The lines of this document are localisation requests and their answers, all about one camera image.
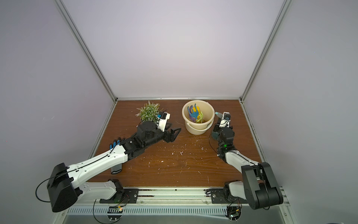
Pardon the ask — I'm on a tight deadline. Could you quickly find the teal spray bottle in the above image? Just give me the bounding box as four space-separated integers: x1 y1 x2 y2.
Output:
215 112 223 119

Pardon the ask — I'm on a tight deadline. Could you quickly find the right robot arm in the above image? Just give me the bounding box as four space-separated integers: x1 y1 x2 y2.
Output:
212 125 283 210

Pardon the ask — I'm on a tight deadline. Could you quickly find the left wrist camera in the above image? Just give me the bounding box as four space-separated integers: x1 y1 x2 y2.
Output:
157 111 170 132

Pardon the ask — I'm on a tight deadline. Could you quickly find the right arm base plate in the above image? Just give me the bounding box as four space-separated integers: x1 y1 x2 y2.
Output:
205 188 247 204

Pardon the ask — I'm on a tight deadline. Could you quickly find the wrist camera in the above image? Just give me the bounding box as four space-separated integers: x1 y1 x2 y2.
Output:
157 111 170 132
219 112 231 128

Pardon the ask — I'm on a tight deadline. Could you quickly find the blue rake yellow handle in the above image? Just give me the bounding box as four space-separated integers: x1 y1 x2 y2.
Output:
190 104 199 122

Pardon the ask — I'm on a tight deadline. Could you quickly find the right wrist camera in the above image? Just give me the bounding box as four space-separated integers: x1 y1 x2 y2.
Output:
219 112 231 128

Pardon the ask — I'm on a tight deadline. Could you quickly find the green trowel wooden handle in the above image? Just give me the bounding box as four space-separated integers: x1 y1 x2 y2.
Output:
196 111 203 124

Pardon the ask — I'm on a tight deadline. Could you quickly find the cream plastic bucket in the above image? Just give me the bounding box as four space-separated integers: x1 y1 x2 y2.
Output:
182 100 215 135

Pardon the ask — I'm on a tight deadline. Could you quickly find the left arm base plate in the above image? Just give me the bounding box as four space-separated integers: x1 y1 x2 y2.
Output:
99 188 139 204

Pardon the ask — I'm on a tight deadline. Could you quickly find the purple shovel pink handle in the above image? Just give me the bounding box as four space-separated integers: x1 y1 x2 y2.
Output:
187 106 192 118

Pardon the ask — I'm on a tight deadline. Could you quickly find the artificial plant in grey pot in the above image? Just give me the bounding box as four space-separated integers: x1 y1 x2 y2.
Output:
136 101 160 124

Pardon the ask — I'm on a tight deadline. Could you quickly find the aluminium front rail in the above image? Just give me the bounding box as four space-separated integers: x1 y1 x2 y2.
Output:
62 187 290 207

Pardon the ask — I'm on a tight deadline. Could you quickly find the blue black gardening glove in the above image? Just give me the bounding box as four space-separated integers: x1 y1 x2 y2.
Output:
110 137 125 152

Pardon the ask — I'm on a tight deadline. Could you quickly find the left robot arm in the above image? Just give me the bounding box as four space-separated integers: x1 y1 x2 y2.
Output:
47 121 181 212

